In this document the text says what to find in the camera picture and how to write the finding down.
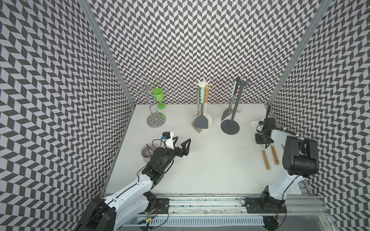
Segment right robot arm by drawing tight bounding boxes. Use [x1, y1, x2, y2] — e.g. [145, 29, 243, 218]
[254, 105, 319, 213]

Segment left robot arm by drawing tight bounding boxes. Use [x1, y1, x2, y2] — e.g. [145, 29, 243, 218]
[75, 132, 191, 231]

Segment dark grey utensil rack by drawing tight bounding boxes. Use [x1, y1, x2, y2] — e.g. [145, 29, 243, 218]
[221, 80, 249, 135]

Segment cream utensil rack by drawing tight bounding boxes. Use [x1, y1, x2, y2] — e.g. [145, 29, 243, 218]
[191, 80, 213, 133]

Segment pink ceramic cup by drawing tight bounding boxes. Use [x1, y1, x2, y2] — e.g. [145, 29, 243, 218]
[141, 144, 153, 163]

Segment green plastic goblet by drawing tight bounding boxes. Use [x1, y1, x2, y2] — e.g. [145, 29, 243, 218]
[152, 88, 166, 110]

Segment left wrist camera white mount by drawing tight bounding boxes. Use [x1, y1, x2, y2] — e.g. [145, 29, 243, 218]
[161, 131, 174, 150]

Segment chrome wire glass rack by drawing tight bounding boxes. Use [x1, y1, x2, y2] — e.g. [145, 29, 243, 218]
[140, 80, 166, 129]

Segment grey turner mint handle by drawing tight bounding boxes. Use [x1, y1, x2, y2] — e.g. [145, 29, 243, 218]
[195, 87, 208, 129]

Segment white spatula wooden handle rack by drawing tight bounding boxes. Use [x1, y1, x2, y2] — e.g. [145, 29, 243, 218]
[204, 85, 212, 126]

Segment white spatula mint handle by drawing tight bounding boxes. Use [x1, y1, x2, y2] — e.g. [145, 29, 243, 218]
[230, 77, 240, 114]

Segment metal base rail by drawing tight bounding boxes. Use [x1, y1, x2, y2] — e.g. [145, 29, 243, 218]
[86, 193, 333, 231]

